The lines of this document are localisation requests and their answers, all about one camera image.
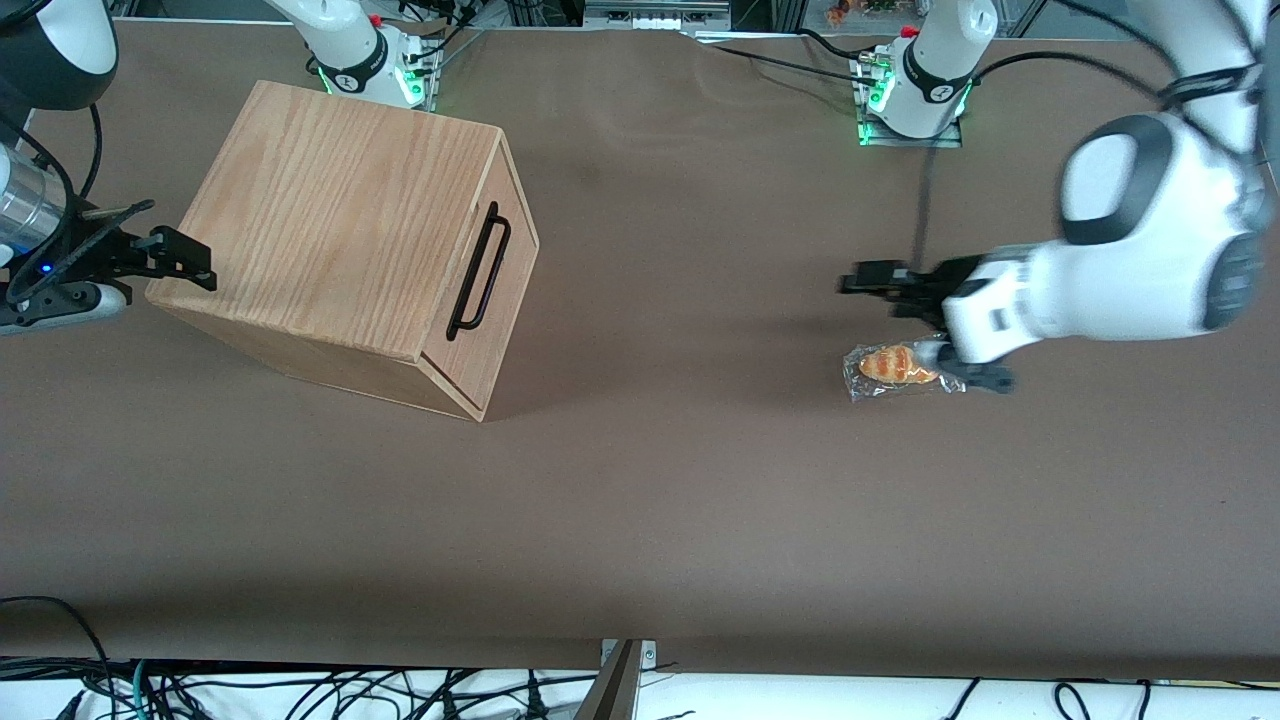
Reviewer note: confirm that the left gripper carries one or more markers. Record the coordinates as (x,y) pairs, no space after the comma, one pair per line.
(940,283)

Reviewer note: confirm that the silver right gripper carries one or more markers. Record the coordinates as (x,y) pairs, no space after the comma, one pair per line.
(88,254)

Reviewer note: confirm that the light wooden drawer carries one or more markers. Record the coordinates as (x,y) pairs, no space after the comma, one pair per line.
(502,300)

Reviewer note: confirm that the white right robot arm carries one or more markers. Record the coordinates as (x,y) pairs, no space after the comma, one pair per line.
(340,40)

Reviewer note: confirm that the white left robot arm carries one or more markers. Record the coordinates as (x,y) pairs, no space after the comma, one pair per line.
(1150,250)

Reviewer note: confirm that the bread in clear wrapper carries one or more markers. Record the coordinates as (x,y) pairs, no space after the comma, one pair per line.
(890,365)

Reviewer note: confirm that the light wooden cabinet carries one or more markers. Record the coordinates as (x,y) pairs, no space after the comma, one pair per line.
(320,200)

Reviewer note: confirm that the small orange object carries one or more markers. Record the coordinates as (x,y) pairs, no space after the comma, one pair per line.
(838,14)

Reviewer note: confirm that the grey equipment box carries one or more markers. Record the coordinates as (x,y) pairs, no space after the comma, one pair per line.
(655,14)

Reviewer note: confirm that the dark angled bar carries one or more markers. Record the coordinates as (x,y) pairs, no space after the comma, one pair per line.
(612,690)

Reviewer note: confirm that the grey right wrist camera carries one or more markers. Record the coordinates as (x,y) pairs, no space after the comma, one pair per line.
(70,305)

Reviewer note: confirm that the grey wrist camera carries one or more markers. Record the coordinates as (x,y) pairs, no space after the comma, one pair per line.
(70,305)
(985,378)

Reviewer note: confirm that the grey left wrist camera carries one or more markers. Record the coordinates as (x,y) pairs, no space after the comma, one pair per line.
(985,378)

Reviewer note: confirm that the silver metal bracket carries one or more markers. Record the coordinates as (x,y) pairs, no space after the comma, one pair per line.
(650,652)

